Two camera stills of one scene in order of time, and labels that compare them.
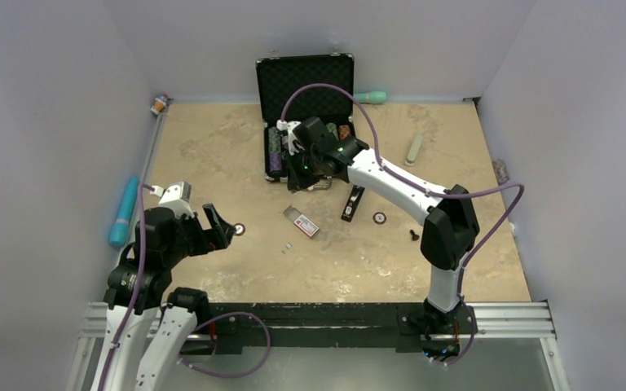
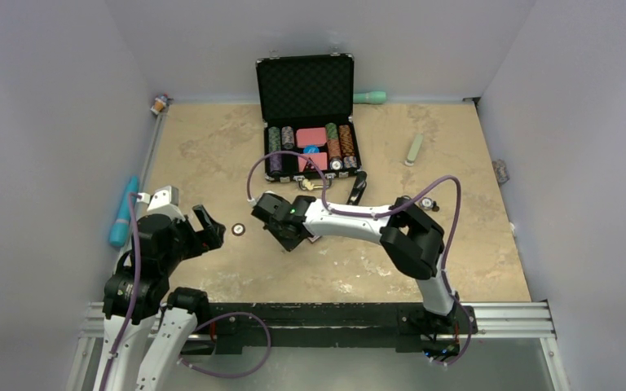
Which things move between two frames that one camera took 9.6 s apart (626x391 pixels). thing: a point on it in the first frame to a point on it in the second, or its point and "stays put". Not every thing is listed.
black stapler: (353, 202) stays put
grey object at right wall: (500, 170) stays put
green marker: (414, 149) stays put
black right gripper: (296, 182) to (289, 244)
